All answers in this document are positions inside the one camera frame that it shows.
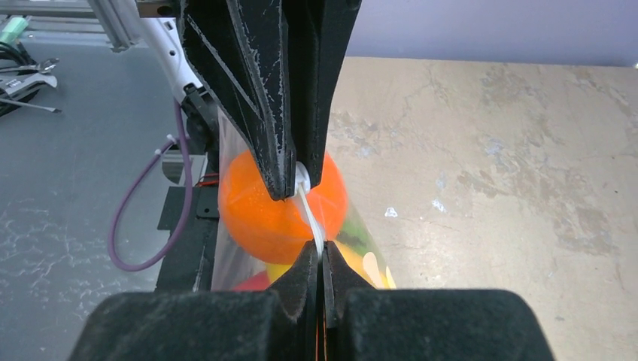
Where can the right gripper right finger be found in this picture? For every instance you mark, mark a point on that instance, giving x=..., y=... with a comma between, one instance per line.
x=364, y=323

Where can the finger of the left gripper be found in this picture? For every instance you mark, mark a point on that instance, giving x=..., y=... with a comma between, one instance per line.
x=318, y=35
x=236, y=48

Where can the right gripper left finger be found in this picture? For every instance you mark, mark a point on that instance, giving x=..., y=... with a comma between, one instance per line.
x=279, y=323

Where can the red apple bottom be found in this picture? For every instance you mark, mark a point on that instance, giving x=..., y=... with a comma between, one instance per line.
x=257, y=282

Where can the clear zip top bag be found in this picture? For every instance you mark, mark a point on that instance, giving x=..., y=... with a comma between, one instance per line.
x=232, y=263

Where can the orange fruit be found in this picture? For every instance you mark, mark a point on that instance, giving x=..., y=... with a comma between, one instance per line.
x=274, y=231

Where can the yellow banana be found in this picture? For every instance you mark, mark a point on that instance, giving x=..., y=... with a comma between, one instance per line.
x=368, y=266

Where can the green striped watermelon ball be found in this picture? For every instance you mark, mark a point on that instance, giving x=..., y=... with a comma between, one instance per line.
x=356, y=236

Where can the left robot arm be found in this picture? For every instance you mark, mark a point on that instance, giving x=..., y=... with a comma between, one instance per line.
x=159, y=28

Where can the metal tools on floor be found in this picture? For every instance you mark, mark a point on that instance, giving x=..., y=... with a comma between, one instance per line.
x=22, y=77

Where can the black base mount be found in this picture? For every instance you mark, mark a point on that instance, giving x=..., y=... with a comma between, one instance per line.
x=189, y=264

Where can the aluminium frame rail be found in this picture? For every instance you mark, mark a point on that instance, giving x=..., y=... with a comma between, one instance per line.
x=116, y=20

